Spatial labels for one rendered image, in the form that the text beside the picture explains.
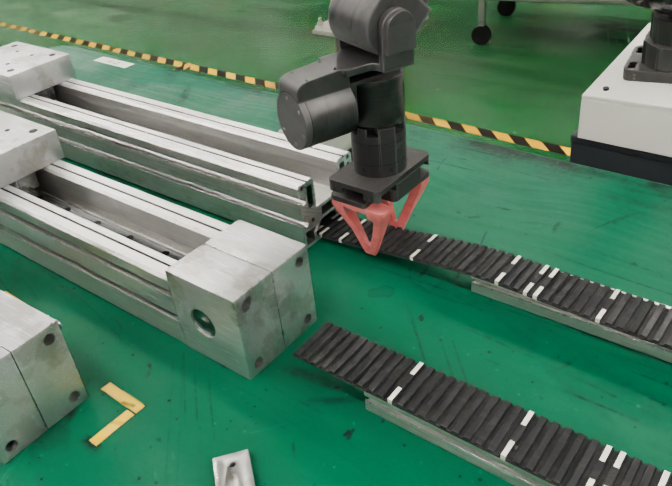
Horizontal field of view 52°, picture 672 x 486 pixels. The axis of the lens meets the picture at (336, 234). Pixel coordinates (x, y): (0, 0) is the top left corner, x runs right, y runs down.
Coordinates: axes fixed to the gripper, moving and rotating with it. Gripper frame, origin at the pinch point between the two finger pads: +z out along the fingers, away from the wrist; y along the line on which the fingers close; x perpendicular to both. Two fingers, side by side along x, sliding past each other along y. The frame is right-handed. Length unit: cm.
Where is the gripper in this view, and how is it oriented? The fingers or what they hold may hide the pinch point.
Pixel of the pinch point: (383, 236)
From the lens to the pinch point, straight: 78.1
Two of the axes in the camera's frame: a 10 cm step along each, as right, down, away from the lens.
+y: -6.0, 4.8, -6.4
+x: 7.9, 2.8, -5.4
